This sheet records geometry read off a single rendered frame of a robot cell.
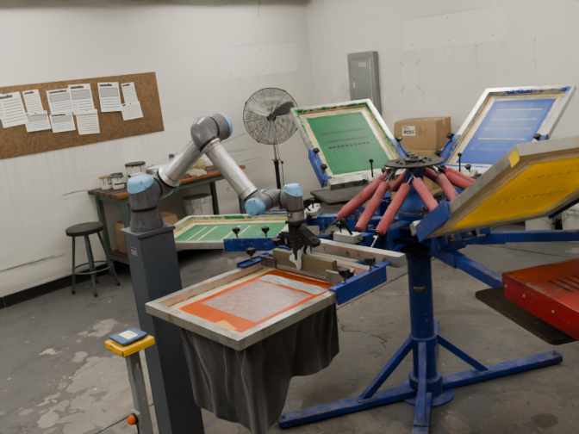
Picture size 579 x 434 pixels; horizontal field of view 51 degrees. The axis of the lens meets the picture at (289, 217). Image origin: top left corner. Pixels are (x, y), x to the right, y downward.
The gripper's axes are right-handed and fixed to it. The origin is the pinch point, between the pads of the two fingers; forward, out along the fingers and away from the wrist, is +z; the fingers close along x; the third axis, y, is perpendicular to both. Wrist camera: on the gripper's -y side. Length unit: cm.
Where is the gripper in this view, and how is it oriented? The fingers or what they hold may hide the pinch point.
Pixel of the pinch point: (304, 265)
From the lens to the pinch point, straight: 257.4
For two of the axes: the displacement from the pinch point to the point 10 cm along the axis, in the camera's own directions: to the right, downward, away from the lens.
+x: -7.1, 2.4, -6.6
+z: 1.0, 9.6, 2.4
